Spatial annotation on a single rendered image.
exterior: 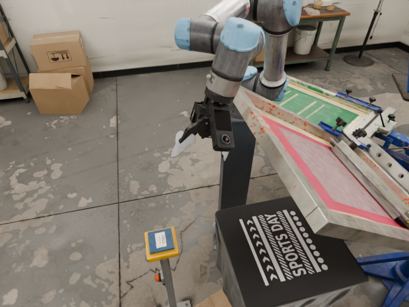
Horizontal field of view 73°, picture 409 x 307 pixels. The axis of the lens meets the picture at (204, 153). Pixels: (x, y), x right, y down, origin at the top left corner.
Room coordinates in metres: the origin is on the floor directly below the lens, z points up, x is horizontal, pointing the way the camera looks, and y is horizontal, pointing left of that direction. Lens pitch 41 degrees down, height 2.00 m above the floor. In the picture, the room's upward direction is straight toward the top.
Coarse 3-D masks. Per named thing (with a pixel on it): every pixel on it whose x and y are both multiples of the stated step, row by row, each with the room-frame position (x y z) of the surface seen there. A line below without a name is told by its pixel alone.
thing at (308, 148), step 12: (276, 132) 0.72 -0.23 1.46; (288, 132) 0.78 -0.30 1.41; (288, 144) 0.67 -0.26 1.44; (300, 144) 0.72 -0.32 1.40; (312, 144) 0.79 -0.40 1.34; (324, 144) 0.87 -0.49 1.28; (300, 156) 0.63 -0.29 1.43; (312, 156) 0.68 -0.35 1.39; (324, 156) 0.74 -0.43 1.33; (336, 156) 0.81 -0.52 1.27; (336, 168) 0.68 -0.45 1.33
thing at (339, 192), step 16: (304, 160) 0.61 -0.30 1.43; (320, 176) 0.56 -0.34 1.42; (336, 176) 0.62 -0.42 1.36; (320, 192) 0.46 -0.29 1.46; (336, 192) 0.51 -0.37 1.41; (352, 192) 0.56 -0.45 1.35; (368, 192) 0.62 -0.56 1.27; (336, 208) 0.42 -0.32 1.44; (352, 208) 0.46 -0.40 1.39; (368, 208) 0.51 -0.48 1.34; (400, 224) 0.51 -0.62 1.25
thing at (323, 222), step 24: (240, 96) 0.77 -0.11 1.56; (264, 120) 0.66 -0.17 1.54; (288, 120) 0.89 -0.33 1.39; (264, 144) 0.56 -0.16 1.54; (288, 168) 0.45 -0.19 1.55; (312, 192) 0.38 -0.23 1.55; (312, 216) 0.33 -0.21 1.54; (336, 216) 0.33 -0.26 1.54; (360, 240) 0.33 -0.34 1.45; (384, 240) 0.35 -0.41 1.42; (408, 240) 0.37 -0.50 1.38
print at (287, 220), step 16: (240, 224) 0.71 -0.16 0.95; (256, 224) 0.71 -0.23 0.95; (272, 224) 0.71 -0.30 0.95; (288, 224) 0.71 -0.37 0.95; (256, 240) 0.64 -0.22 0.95; (272, 240) 0.64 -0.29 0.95; (288, 240) 0.64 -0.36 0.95; (304, 240) 0.64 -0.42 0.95; (256, 256) 0.56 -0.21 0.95; (272, 256) 0.56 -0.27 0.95; (288, 256) 0.56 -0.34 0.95; (304, 256) 0.56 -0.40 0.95; (320, 256) 0.56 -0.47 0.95; (272, 272) 0.50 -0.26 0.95; (288, 272) 0.50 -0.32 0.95; (304, 272) 0.50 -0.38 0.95
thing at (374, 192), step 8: (344, 144) 0.83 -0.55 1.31; (336, 152) 0.82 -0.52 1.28; (352, 152) 0.79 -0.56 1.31; (344, 160) 0.77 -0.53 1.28; (360, 160) 0.74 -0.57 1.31; (352, 168) 0.73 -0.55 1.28; (368, 168) 0.70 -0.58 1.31; (360, 176) 0.69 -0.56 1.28; (368, 176) 0.68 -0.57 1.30; (376, 176) 0.66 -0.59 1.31; (368, 184) 0.65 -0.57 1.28; (376, 184) 0.64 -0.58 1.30; (384, 184) 0.63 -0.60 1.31; (376, 192) 0.61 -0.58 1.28; (384, 192) 0.60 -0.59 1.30; (392, 192) 0.59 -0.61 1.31; (384, 200) 0.58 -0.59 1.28; (392, 200) 0.57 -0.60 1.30; (400, 200) 0.56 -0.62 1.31; (384, 208) 0.55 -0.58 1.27; (392, 208) 0.54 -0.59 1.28; (400, 208) 0.53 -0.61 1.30; (408, 208) 0.53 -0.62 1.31; (392, 216) 0.52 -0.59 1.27
